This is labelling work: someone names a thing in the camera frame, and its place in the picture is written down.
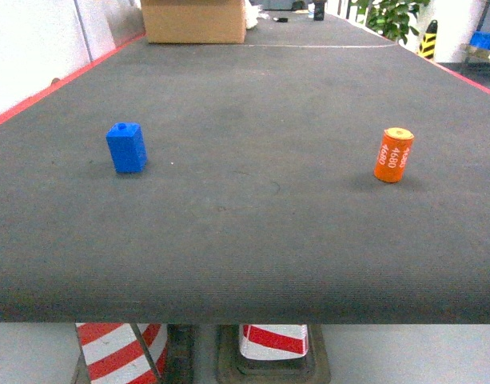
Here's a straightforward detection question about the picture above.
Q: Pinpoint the red white traffic cone left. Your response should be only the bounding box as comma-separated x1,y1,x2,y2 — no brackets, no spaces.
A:
76,322,168,383

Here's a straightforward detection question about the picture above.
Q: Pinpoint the yellow black traffic cone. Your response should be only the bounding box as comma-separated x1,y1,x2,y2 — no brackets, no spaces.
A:
417,20,438,60

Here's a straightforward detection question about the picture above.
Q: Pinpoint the dark grey conveyor belt mat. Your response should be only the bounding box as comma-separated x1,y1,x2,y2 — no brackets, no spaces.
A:
0,16,490,323

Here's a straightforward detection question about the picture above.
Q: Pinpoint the red white traffic cone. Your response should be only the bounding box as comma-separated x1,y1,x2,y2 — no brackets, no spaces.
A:
239,324,309,362
76,322,168,383

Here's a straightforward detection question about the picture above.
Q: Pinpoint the red white traffic cone right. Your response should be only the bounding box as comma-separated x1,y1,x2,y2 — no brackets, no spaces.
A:
239,324,309,362

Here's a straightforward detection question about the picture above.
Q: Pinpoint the red conveyor side rail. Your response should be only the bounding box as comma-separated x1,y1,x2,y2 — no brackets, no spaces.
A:
0,33,145,125

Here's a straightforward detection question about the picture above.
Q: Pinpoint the white plastic bag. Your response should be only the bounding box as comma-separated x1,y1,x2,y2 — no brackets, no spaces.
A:
244,0,261,30

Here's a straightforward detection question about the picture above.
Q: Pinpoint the green potted plant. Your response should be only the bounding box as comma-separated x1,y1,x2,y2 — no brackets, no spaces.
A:
350,0,430,44

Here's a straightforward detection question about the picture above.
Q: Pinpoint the orange cylindrical cap 4680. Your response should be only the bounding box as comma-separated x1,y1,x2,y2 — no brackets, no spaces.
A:
373,127,415,183

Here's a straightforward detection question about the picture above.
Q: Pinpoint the brown cardboard box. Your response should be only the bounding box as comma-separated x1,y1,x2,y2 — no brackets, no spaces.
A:
141,0,246,44

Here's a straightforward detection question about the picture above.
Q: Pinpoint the blue square plastic part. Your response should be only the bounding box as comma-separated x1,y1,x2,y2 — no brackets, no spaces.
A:
106,122,147,174

